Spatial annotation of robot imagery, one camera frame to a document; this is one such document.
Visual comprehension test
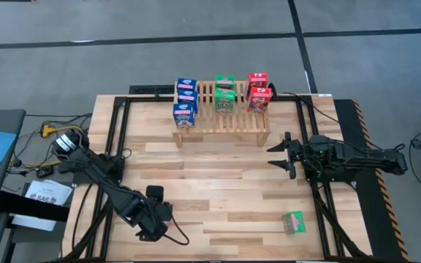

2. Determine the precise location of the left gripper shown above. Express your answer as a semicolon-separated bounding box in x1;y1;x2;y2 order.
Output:
134;199;175;243

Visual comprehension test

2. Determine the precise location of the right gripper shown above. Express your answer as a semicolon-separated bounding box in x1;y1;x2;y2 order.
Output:
266;131;305;180

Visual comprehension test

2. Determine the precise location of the red Froot Loops cereal box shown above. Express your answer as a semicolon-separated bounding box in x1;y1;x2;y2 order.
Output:
246;86;273;114
246;72;269;99

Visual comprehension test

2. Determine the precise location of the green Apple Jacks cereal box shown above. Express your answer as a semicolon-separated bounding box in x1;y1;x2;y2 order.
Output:
215;74;235;91
214;88;237;115
281;210;307;235

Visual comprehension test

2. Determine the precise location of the blue Frosted Flakes cereal box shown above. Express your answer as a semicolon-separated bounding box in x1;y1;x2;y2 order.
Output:
177;90;200;107
175;77;198;92
172;103;197;129

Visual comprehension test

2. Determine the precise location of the wooden slatted shelf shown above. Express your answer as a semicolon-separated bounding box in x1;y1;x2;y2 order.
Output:
171;80;272;148

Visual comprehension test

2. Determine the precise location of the black hazard-striped panel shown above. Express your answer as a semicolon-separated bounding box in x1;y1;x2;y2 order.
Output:
333;99;411;263

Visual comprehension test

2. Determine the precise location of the printed white paper sheet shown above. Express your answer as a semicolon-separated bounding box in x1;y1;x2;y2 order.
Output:
23;179;74;207

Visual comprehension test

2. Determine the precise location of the black power adapter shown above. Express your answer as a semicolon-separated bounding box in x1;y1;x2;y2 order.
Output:
36;166;55;179

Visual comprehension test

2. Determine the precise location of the plain white paper sheet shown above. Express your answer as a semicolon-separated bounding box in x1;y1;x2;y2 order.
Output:
10;214;58;232

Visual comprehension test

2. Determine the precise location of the black ribbed strip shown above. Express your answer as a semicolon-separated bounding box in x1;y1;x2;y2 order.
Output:
128;85;175;96

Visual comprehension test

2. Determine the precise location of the black support beam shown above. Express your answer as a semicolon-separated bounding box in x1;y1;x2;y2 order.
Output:
0;191;71;222

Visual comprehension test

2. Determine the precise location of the yellow power plug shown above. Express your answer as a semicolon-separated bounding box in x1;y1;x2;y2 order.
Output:
41;123;57;138

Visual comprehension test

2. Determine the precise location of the grey side table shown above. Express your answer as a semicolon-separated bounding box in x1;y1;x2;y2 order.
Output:
0;108;27;263

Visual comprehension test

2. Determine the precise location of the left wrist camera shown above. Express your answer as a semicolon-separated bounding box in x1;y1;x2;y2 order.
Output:
145;185;165;201

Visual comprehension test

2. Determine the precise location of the black camera cable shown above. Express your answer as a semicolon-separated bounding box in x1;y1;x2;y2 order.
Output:
159;213;191;246
268;83;383;150

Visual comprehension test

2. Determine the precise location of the black metal rig frame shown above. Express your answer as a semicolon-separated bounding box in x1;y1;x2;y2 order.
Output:
62;95;371;263

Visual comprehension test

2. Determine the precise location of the yellow cable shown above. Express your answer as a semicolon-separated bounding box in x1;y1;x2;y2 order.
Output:
53;125;86;137

